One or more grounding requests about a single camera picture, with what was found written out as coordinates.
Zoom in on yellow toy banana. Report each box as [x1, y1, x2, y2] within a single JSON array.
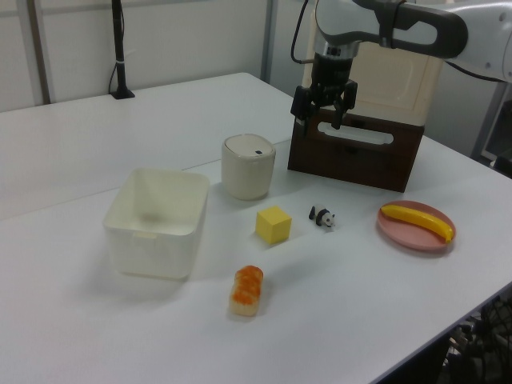
[[379, 204, 456, 243]]

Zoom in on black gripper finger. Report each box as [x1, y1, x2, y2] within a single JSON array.
[[332, 79, 359, 130], [290, 84, 319, 138]]

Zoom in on pink plate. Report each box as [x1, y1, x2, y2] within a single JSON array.
[[375, 200, 457, 252]]

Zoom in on black mesh object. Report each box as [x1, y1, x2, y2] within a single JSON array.
[[447, 295, 512, 384]]

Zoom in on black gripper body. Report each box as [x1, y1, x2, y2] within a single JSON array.
[[310, 54, 357, 106]]

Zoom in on white plastic box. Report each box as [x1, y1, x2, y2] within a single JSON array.
[[102, 167, 211, 281]]

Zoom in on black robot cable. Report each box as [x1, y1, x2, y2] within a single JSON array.
[[290, 0, 317, 65]]

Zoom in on bread roll toy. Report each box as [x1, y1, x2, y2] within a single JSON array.
[[228, 265, 265, 318]]

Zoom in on black table clamp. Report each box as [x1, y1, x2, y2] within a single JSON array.
[[110, 0, 136, 100]]

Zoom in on yellow cube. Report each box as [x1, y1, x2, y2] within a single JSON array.
[[255, 205, 293, 245]]

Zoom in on panda toy figure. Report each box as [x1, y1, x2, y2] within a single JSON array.
[[307, 203, 336, 232]]

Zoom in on white drawer handle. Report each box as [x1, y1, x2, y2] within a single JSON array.
[[317, 121, 395, 146]]

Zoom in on beige lidded bin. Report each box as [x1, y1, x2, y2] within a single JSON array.
[[221, 134, 277, 201]]

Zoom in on cream plastic storage box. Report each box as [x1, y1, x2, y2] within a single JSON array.
[[302, 7, 444, 127]]

